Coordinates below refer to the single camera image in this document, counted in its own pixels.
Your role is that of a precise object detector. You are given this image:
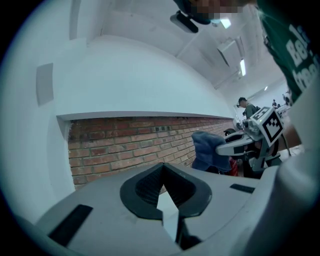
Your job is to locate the red box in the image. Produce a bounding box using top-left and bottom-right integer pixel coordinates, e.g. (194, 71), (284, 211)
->
(228, 154), (238, 177)

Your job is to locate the person's right hand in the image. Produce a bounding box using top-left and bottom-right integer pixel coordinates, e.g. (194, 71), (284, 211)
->
(251, 141), (264, 157)

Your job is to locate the person's face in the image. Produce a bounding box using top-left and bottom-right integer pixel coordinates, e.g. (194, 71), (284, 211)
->
(174, 0), (251, 26)

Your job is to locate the person's green shirt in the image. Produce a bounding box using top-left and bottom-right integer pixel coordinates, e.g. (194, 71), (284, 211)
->
(256, 0), (320, 105)

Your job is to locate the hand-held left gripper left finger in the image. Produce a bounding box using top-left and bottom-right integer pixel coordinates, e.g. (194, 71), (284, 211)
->
(34, 162), (183, 256)

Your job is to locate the white ceiling air unit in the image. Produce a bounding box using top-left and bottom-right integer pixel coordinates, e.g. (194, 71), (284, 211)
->
(216, 39), (245, 67)

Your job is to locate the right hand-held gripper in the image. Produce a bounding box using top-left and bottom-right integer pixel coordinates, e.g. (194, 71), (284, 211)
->
(215, 106), (285, 174)

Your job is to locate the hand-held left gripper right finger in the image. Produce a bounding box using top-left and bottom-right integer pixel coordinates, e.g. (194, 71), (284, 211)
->
(162, 162), (264, 251)

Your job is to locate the white wall panel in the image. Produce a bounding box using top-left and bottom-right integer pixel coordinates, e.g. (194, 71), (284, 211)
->
(36, 62), (55, 107)

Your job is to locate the black head-mounted camera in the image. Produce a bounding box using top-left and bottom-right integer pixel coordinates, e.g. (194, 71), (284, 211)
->
(169, 9), (200, 34)

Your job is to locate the dark blue cloth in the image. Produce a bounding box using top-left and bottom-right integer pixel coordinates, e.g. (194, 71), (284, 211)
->
(191, 131), (232, 173)

